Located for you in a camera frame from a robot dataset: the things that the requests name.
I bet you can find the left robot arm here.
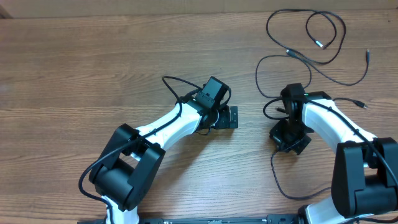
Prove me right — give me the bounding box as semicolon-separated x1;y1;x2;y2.
80;77;238;223

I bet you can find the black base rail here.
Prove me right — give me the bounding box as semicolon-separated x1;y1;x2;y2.
77;213;354;224

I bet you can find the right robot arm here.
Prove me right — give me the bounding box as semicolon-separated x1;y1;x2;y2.
270;83;397;223

